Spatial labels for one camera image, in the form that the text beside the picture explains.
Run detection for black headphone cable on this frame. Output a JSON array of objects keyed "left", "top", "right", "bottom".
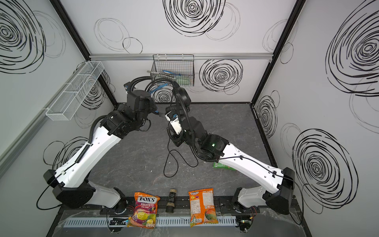
[{"left": 162, "top": 112, "right": 199, "bottom": 178}]

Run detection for black blue headphones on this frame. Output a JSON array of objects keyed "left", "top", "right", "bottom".
[{"left": 145, "top": 78, "right": 191, "bottom": 116}]

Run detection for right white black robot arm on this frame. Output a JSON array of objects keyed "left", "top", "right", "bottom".
[{"left": 166, "top": 86, "right": 299, "bottom": 215}]

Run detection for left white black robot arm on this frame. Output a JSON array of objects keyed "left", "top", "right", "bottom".
[{"left": 43, "top": 76, "right": 157, "bottom": 215}]

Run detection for green snack bag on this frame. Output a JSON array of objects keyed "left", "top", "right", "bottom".
[{"left": 213, "top": 162, "right": 235, "bottom": 170}]

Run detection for small dark bottle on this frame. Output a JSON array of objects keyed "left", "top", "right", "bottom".
[{"left": 166, "top": 189, "right": 177, "bottom": 213}]

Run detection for orange snack bag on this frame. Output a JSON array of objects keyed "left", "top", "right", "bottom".
[{"left": 189, "top": 188, "right": 219, "bottom": 227}]

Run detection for Fox's fruits candy bag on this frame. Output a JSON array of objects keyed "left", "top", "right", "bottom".
[{"left": 127, "top": 192, "right": 160, "bottom": 229}]

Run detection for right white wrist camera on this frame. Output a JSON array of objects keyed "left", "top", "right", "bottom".
[{"left": 165, "top": 111, "right": 182, "bottom": 135}]

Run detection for black wire wall basket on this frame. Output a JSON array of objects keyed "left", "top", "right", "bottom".
[{"left": 149, "top": 54, "right": 195, "bottom": 87}]

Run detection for white wire wall shelf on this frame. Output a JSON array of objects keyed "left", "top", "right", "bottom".
[{"left": 45, "top": 61, "right": 104, "bottom": 121}]

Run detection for white slotted cable duct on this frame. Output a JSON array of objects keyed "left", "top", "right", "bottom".
[{"left": 63, "top": 216, "right": 237, "bottom": 228}]

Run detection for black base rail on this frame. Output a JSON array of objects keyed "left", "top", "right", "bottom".
[{"left": 100, "top": 195, "right": 261, "bottom": 215}]

